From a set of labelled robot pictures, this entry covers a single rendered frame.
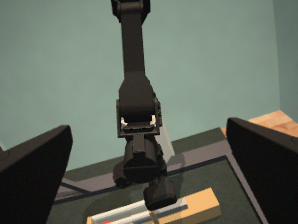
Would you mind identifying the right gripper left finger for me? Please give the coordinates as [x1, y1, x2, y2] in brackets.
[0, 125, 73, 224]

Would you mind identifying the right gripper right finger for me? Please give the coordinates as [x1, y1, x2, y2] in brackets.
[226, 117, 298, 224]

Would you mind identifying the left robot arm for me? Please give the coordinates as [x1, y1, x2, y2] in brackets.
[111, 0, 162, 189]

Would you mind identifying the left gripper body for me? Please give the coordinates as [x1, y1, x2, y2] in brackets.
[143, 143, 178, 211]

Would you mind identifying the grey square stick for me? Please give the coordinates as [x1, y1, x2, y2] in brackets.
[154, 198, 189, 218]

